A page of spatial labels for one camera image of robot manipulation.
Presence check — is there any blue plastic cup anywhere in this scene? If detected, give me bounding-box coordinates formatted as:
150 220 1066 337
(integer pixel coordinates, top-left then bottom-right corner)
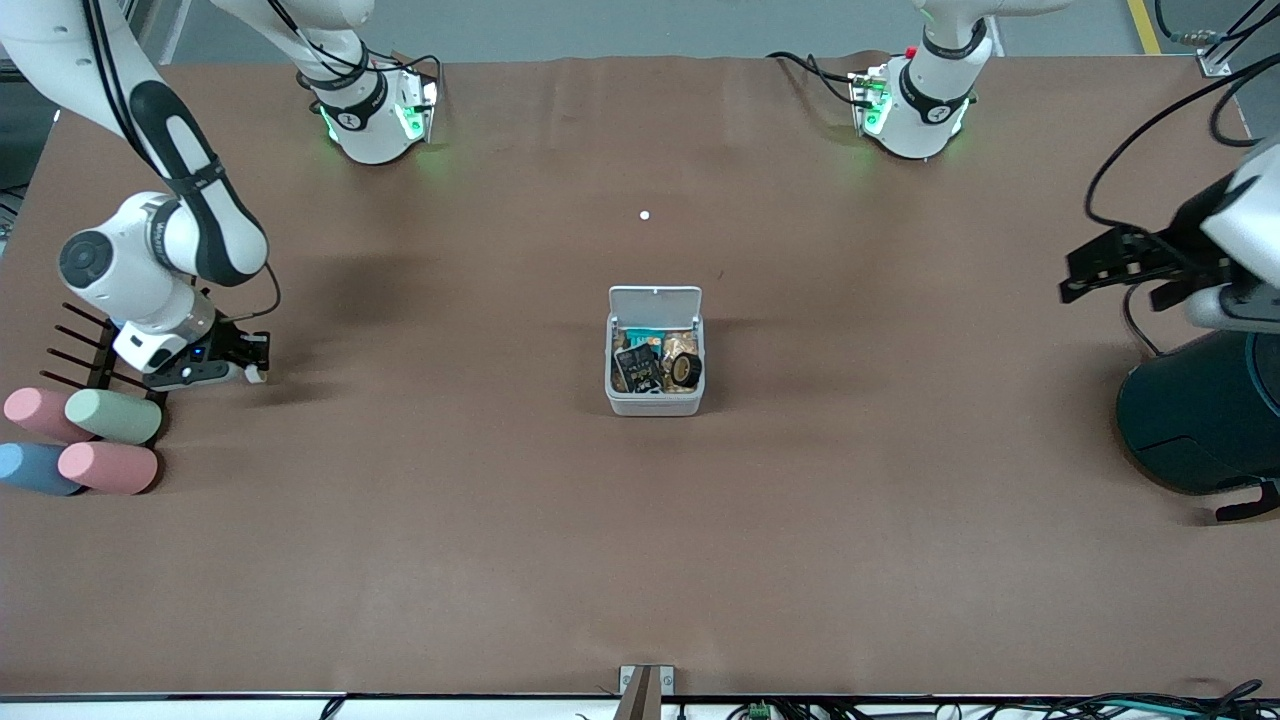
0 442 86 498

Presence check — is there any pink plastic cup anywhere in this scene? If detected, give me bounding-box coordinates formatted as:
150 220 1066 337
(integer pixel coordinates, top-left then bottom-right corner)
57 441 159 496
3 387 96 444

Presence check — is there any black appliance cable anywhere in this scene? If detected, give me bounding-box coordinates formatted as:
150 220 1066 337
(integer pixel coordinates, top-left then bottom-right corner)
1122 283 1167 357

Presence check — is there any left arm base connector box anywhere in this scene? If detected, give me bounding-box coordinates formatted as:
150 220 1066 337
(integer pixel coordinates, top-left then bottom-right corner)
849 65 893 137

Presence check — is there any black snack wrapper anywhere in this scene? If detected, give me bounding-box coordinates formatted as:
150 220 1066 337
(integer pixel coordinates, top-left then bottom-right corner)
613 345 665 394

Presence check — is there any black cable bundle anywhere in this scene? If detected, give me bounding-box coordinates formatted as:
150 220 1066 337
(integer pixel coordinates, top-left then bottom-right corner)
1040 680 1280 720

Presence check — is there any black cup rack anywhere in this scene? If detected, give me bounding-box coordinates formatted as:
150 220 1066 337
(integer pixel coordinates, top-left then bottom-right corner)
45 300 176 406

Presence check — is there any black left base cable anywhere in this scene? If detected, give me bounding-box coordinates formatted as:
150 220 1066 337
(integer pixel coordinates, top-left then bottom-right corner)
767 50 861 107

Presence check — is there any metal table edge bracket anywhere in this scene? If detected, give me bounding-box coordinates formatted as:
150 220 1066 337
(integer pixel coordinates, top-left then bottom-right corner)
618 665 676 720

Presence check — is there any aluminium frame profile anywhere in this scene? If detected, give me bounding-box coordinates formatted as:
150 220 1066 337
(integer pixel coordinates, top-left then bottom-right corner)
1197 0 1280 79

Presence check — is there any dark teal round appliance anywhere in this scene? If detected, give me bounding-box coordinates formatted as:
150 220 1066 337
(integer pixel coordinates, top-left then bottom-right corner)
1117 328 1280 523

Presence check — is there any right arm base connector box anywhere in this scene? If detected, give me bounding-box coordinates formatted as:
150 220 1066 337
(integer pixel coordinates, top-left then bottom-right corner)
395 75 442 143

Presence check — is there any green plastic cup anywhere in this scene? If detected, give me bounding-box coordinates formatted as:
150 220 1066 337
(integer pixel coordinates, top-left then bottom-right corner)
64 388 163 446

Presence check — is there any white square trash bin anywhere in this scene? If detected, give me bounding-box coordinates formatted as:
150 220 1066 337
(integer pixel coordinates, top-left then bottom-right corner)
605 286 707 418

